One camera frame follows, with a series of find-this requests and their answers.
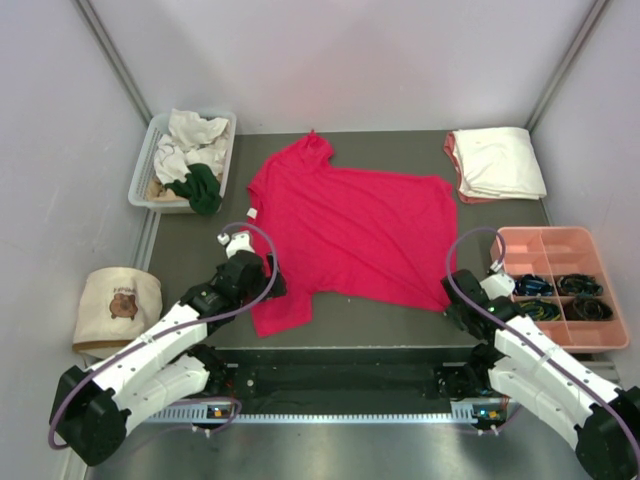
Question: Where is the red t-shirt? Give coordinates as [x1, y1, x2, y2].
[248, 132, 457, 337]

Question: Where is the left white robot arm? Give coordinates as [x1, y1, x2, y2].
[48, 250, 286, 466]

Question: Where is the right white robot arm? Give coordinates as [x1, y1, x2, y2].
[437, 270, 639, 479]

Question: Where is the dark rolled item back-left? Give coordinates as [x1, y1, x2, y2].
[513, 274, 554, 297]

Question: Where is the dark rolled item front-left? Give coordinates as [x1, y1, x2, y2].
[516, 299, 561, 322]

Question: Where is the pink divided plastic tray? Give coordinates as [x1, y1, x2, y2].
[491, 227, 630, 353]

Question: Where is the dark green shirt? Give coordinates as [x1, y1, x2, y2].
[165, 163, 222, 215]

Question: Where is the dark rolled item back-right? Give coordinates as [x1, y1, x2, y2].
[556, 273, 604, 297]

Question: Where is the dark rolled item front-right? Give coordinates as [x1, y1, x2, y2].
[566, 296, 613, 321]

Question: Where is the tan shirt in basket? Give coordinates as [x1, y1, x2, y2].
[145, 179, 189, 205]

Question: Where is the cream fabric bear bag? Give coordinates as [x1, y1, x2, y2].
[72, 267, 163, 359]

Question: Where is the white printed crumpled shirt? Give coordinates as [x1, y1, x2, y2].
[153, 134, 229, 185]

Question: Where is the white plastic laundry basket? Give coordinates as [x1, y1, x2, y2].
[128, 109, 237, 214]

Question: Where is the cream crumpled shirt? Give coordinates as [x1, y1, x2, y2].
[168, 109, 230, 150]

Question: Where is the folded cream t-shirt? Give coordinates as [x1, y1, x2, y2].
[451, 127, 547, 201]

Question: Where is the folded pink t-shirt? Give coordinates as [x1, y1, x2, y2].
[443, 132, 492, 205]

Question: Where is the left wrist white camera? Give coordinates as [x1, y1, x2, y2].
[217, 230, 255, 259]

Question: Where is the wrist white camera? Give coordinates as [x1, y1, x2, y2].
[480, 259, 515, 300]
[217, 230, 255, 259]

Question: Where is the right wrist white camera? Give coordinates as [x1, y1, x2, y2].
[480, 259, 515, 300]

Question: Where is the grey slotted cable duct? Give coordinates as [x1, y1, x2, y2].
[149, 402, 481, 424]

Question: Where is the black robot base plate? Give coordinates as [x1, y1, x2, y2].
[203, 347, 507, 415]

